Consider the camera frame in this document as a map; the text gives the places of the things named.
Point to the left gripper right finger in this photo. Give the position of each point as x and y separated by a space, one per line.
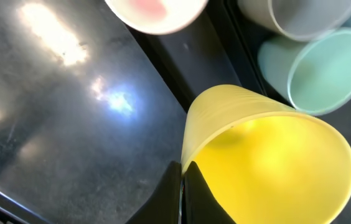
198 202

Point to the grey cup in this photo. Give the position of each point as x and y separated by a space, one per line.
303 15

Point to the yellow cup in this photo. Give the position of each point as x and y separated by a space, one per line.
272 171

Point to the green cup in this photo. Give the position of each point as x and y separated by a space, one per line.
328 71

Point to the black tray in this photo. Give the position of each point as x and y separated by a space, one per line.
200 62

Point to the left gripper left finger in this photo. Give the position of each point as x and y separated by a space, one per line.
166 199

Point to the pink cup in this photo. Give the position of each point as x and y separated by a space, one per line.
153 15

